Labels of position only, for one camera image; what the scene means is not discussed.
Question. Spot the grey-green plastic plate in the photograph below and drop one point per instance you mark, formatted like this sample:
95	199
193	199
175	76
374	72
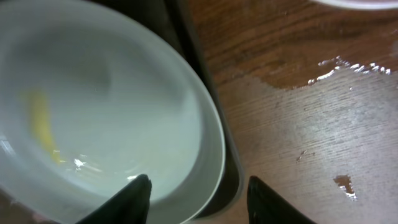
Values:
90	99

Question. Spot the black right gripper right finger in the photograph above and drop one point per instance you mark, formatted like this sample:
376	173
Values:
266	206

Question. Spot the pink plastic plate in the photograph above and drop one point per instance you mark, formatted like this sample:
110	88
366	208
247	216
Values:
368	5

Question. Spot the dark brown serving tray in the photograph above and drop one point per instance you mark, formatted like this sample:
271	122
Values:
171	20

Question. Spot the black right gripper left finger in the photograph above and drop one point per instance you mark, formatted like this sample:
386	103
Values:
129	206

